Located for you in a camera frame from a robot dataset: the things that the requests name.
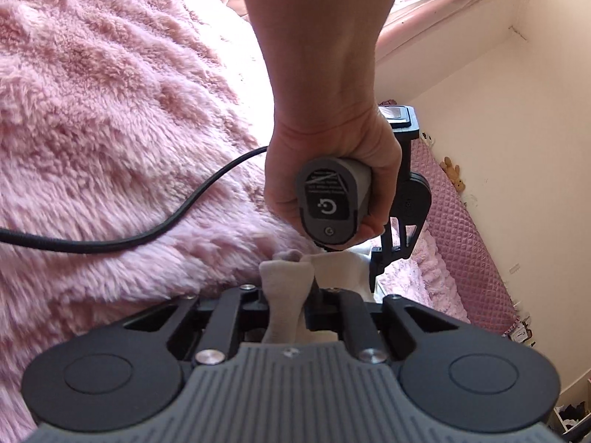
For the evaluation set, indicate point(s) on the pink quilted headboard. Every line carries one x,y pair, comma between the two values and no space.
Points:
461,240

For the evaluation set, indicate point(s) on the white printed sweatshirt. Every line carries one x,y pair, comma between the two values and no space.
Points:
281,286

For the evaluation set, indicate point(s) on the person's left hand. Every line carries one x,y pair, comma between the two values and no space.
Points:
341,136

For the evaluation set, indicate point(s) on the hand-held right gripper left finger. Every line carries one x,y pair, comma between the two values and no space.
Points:
231,314

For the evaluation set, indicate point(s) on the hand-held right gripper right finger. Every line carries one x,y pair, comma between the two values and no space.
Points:
353,318

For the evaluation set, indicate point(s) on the pink curtain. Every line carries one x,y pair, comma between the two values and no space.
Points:
434,4

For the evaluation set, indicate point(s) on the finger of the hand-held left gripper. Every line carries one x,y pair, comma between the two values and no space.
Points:
381,267

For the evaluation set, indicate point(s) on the small brown plush bear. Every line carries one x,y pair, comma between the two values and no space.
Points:
452,173

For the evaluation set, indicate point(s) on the pink fluffy blanket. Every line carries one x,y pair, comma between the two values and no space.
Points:
115,124

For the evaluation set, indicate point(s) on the person's left forearm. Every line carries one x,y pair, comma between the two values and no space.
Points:
318,41

